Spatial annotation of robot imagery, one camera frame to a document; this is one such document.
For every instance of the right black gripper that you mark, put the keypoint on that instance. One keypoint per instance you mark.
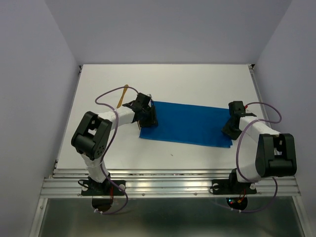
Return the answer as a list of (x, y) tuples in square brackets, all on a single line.
[(233, 135)]

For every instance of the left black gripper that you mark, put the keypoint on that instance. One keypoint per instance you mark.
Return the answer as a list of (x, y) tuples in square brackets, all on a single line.
[(151, 120)]

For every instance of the blue cloth napkin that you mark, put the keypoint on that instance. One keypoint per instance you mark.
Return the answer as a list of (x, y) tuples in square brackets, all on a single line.
[(189, 124)]

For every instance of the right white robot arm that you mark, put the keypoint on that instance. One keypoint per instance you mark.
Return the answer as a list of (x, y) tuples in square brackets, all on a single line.
[(275, 154)]

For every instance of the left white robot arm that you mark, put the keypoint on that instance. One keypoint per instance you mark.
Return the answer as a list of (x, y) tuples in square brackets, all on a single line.
[(91, 137)]

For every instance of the gold knife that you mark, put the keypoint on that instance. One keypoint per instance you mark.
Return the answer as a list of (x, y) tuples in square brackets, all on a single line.
[(122, 96)]

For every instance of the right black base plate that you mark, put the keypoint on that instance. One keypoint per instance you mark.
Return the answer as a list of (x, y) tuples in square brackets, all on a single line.
[(227, 187)]

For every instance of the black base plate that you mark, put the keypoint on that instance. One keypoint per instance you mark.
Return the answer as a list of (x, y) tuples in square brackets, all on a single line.
[(91, 188), (227, 187)]

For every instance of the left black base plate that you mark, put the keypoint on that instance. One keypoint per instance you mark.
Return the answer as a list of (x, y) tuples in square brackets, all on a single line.
[(91, 188)]

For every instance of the aluminium rail frame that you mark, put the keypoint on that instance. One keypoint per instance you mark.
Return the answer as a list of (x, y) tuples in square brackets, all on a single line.
[(169, 193)]

